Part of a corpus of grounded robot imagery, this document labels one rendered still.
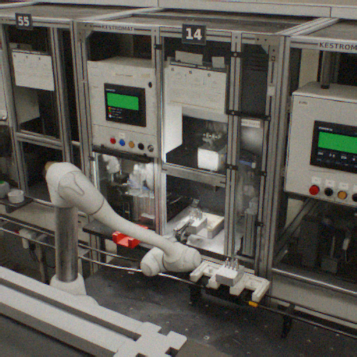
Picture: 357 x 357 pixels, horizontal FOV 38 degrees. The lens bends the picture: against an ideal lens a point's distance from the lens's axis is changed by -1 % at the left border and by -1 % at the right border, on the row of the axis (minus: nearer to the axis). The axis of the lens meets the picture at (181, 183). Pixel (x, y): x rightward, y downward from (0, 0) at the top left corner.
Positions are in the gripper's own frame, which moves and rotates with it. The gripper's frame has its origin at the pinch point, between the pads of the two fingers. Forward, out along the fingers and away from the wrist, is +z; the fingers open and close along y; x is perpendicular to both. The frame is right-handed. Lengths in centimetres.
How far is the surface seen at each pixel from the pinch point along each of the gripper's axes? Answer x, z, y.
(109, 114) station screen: 48, 3, 54
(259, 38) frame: -31, 9, 98
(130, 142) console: 36, 4, 40
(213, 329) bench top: -29, -30, -33
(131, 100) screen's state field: 34, 4, 63
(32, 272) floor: 162, 27, -106
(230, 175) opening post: -20.2, 6.0, 32.0
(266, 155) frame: -38, 6, 46
